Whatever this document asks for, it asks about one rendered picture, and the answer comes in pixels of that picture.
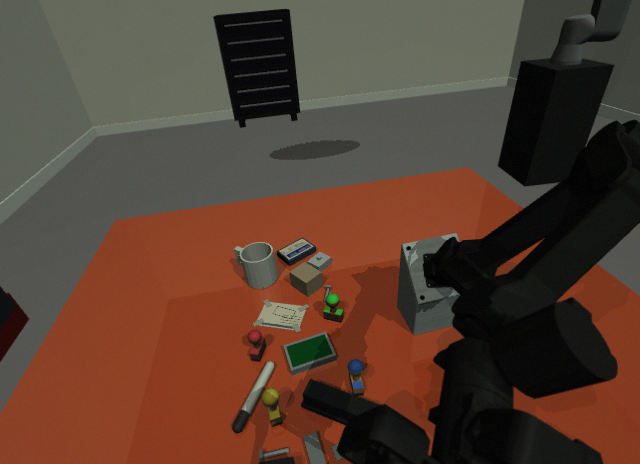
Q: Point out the olive-yellow rubber stamp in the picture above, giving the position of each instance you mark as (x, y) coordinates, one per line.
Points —
(270, 398)

